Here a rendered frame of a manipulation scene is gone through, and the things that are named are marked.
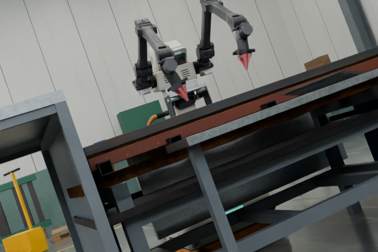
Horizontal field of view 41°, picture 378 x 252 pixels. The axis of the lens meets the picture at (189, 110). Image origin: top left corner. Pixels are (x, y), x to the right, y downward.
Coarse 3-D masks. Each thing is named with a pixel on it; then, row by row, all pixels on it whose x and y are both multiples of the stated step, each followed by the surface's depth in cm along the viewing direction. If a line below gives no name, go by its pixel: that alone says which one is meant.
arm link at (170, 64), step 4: (156, 52) 244; (172, 52) 245; (156, 56) 245; (172, 56) 237; (164, 60) 240; (168, 60) 236; (172, 60) 236; (164, 64) 238; (168, 64) 236; (172, 64) 236; (176, 64) 236; (164, 68) 238; (168, 68) 235; (172, 68) 236; (176, 68) 236; (168, 72) 239; (172, 72) 240
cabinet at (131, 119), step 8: (144, 104) 1214; (152, 104) 1220; (120, 112) 1193; (128, 112) 1198; (136, 112) 1204; (144, 112) 1210; (152, 112) 1216; (120, 120) 1210; (128, 120) 1195; (136, 120) 1200; (144, 120) 1206; (160, 120) 1219; (128, 128) 1191; (136, 128) 1197
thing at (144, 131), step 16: (336, 64) 232; (288, 80) 222; (240, 96) 214; (256, 96) 216; (192, 112) 206; (208, 112) 208; (144, 128) 198; (160, 128) 200; (96, 144) 191; (112, 144) 193
